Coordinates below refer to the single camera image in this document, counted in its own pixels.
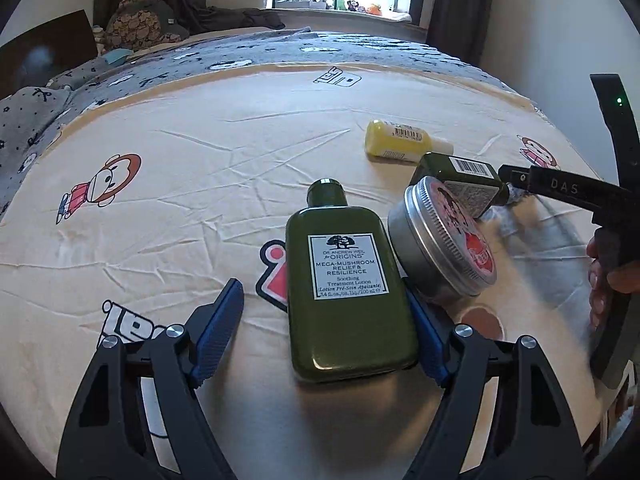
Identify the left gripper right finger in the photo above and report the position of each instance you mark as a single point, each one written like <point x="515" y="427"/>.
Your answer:
<point x="532" y="433"/>

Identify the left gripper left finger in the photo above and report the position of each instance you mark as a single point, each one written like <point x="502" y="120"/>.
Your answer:
<point x="136" y="415"/>

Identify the person's right hand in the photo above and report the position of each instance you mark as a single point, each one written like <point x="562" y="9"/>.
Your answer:
<point x="625" y="279"/>

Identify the pink tape roll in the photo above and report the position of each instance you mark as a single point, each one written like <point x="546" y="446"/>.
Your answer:
<point x="482" y="319"/>

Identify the small dark green bottle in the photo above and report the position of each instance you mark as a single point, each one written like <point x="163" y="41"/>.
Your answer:
<point x="475" y="184"/>

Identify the round silver tin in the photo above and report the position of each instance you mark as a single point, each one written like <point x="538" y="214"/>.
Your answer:
<point x="439" y="245"/>

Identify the large dark green bottle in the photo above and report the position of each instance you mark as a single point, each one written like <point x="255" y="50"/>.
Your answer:
<point x="347" y="307"/>

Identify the yellow small bottle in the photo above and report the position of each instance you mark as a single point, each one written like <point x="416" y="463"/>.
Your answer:
<point x="402" y="142"/>

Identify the right dark curtain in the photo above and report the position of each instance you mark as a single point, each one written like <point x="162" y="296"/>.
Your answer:
<point x="455" y="27"/>

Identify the grey patterned duvet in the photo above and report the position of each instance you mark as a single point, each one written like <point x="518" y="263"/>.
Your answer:
<point x="33" y="115"/>

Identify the windowsill toys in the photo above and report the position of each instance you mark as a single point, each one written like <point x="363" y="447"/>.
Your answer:
<point x="324" y="5"/>

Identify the dark wooden headboard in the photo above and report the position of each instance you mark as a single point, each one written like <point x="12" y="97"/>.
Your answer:
<point x="51" y="48"/>

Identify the brown patterned pillow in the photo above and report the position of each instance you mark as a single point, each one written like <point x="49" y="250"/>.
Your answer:
<point x="142" y="24"/>

